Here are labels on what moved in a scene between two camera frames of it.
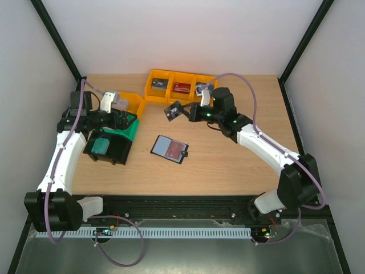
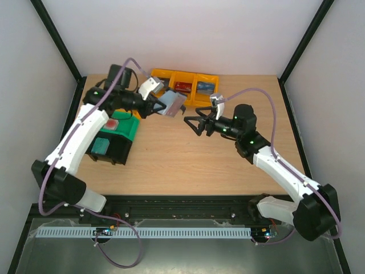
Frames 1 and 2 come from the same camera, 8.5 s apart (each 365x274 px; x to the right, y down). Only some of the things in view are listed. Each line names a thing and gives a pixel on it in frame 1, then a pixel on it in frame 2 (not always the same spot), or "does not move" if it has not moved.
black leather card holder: [170, 149] to [173, 101]
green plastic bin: [130, 131] does not move
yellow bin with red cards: [181, 87] does not move
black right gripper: [193, 111] to [206, 127]
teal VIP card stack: [100, 146] does not move
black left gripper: [124, 119] to [149, 108]
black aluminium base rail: [185, 207] does not move
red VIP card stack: [182, 87] does not move
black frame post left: [58, 42] does not move
